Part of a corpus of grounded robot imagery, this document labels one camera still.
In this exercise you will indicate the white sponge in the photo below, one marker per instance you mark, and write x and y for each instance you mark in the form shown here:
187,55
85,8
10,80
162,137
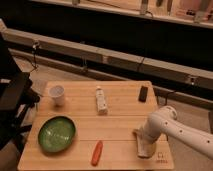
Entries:
139,138

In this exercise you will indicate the white paper cup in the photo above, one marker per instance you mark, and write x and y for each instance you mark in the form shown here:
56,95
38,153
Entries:
57,94

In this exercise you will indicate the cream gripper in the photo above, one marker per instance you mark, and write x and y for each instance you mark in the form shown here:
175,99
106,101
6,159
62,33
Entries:
148,149

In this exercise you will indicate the black chair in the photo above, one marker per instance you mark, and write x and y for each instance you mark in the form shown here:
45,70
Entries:
16,97

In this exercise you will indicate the orange carrot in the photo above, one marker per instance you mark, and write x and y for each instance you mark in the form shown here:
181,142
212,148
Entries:
97,153

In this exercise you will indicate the wooden table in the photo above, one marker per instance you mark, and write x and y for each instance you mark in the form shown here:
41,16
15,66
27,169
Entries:
115,129

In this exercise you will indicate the green ceramic bowl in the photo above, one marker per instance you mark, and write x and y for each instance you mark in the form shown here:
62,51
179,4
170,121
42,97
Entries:
56,134

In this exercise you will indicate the black rectangular block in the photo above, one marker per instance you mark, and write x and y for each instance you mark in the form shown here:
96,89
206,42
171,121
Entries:
143,94

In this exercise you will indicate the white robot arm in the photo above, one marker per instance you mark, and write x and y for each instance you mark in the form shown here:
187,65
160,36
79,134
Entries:
163,121

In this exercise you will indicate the white tube bottle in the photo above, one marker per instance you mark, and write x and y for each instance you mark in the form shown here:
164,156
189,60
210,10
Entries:
101,101

